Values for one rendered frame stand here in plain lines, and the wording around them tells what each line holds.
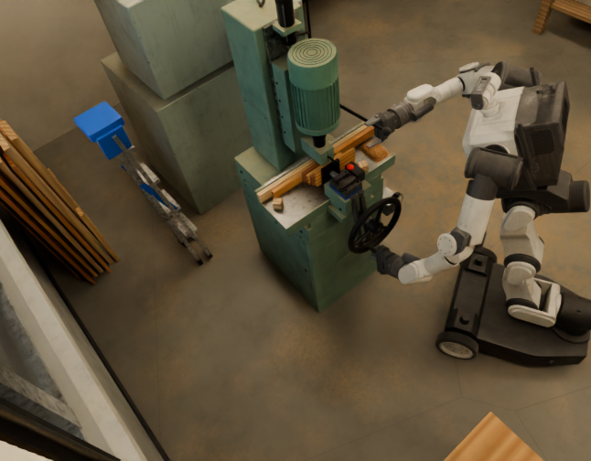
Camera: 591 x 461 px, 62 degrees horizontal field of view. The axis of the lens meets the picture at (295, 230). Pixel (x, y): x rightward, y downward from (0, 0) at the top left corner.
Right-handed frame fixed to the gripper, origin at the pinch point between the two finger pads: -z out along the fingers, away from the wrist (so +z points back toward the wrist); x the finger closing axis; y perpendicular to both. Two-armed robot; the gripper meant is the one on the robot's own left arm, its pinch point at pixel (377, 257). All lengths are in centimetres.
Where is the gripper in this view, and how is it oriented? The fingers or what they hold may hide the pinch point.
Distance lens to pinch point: 207.7
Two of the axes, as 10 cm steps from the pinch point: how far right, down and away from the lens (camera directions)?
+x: -1.4, -9.3, -3.4
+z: 4.8, 2.4, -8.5
